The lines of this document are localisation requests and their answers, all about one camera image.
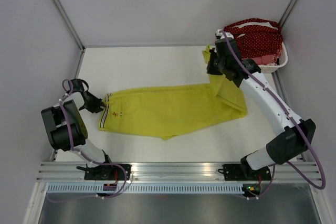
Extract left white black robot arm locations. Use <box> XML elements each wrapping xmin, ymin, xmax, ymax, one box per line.
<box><xmin>41</xmin><ymin>79</ymin><xmax>114</xmax><ymax>180</ymax></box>

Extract red polka dot garment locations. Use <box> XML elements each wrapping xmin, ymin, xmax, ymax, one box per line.
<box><xmin>224</xmin><ymin>18</ymin><xmax>283</xmax><ymax>58</ymax></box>

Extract left aluminium frame post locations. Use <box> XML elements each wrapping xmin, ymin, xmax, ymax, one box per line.
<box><xmin>51</xmin><ymin>0</ymin><xmax>85</xmax><ymax>52</ymax></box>

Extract white plastic laundry basket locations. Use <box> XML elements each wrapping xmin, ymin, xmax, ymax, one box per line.
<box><xmin>259</xmin><ymin>42</ymin><xmax>288</xmax><ymax>73</ymax></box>

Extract yellow-green trousers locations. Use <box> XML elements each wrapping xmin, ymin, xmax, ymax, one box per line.
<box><xmin>98</xmin><ymin>45</ymin><xmax>248</xmax><ymax>140</ymax></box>

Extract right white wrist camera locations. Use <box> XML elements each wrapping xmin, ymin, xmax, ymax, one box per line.
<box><xmin>215</xmin><ymin>29</ymin><xmax>234</xmax><ymax>39</ymax></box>

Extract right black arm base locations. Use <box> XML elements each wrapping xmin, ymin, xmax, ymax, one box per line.
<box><xmin>217</xmin><ymin>164</ymin><xmax>271</xmax><ymax>182</ymax></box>

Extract aluminium mounting rail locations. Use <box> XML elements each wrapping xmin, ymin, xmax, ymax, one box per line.
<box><xmin>36</xmin><ymin>162</ymin><xmax>306</xmax><ymax>184</ymax></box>

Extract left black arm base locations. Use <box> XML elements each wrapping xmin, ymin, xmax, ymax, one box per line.
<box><xmin>76</xmin><ymin>164</ymin><xmax>131</xmax><ymax>181</ymax></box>

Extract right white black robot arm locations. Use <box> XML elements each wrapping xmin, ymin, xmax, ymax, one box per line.
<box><xmin>207</xmin><ymin>36</ymin><xmax>316</xmax><ymax>179</ymax></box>

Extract white slotted cable duct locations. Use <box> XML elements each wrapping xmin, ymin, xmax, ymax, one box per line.
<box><xmin>47</xmin><ymin>183</ymin><xmax>244</xmax><ymax>194</ymax></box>

